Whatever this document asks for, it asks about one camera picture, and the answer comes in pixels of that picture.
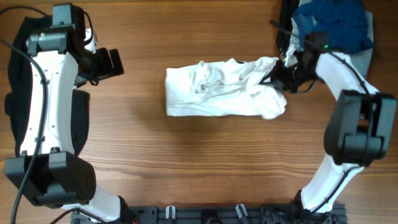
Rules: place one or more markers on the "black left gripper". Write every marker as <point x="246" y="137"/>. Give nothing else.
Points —
<point x="106" y="64"/>

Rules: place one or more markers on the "black folded garment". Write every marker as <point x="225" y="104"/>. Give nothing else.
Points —
<point x="286" y="11"/>

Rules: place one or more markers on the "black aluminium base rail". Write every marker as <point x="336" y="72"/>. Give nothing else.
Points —
<point x="266" y="214"/>

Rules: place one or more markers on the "blue folded garment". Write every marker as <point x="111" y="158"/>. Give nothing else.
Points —
<point x="344" y="22"/>

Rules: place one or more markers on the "black polo shirt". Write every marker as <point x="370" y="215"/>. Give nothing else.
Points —
<point x="17" y="102"/>

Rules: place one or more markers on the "white t-shirt black print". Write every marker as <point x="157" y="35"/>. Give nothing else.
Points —
<point x="223" y="88"/>

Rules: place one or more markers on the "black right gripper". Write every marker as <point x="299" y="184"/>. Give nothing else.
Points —
<point x="277" y="76"/>

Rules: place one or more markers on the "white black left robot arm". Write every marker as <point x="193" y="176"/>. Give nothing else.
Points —
<point x="48" y="171"/>

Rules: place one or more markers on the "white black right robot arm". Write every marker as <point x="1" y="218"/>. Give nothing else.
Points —
<point x="358" y="132"/>

